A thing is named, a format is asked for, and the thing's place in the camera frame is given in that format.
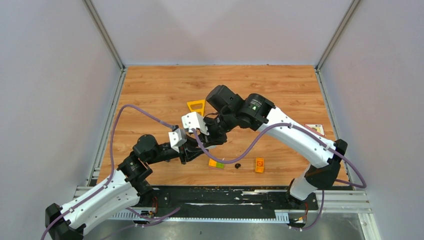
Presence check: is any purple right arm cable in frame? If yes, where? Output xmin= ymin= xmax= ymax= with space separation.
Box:
xmin=192 ymin=122 xmax=368 ymax=189

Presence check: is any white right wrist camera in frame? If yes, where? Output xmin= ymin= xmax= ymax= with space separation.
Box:
xmin=181 ymin=111 xmax=209 ymax=136

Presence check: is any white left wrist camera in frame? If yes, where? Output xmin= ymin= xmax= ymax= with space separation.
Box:
xmin=168 ymin=128 xmax=187 ymax=153

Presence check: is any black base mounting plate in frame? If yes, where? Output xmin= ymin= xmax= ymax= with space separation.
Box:
xmin=134 ymin=186 xmax=319 ymax=218

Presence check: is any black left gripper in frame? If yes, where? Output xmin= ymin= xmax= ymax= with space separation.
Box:
xmin=146 ymin=132 xmax=209 ymax=165

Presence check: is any orange arch toy block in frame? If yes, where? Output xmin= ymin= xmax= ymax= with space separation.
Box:
xmin=254 ymin=157 xmax=265 ymax=173

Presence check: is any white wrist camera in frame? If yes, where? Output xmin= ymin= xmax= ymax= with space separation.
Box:
xmin=168 ymin=128 xmax=187 ymax=153
xmin=181 ymin=111 xmax=209 ymax=136

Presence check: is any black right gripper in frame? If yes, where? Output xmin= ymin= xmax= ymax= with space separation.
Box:
xmin=197 ymin=109 xmax=237 ymax=147

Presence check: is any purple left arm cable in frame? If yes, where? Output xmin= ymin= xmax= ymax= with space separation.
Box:
xmin=40 ymin=104 xmax=178 ymax=240

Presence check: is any yellow triangular toy block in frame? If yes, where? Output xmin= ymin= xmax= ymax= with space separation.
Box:
xmin=186 ymin=99 xmax=206 ymax=117

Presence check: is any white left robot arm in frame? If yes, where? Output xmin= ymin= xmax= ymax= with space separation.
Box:
xmin=43 ymin=134 xmax=203 ymax=240

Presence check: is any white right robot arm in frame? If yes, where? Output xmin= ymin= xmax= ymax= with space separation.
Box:
xmin=204 ymin=85 xmax=348 ymax=209

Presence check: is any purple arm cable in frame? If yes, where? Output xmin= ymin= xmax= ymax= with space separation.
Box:
xmin=192 ymin=122 xmax=368 ymax=189
xmin=40 ymin=104 xmax=178 ymax=240

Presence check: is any orange green toy brick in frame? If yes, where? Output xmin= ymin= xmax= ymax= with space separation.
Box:
xmin=208 ymin=158 xmax=225 ymax=169

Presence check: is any white slotted cable duct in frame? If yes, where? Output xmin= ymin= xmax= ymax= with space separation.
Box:
xmin=108 ymin=210 xmax=290 ymax=224

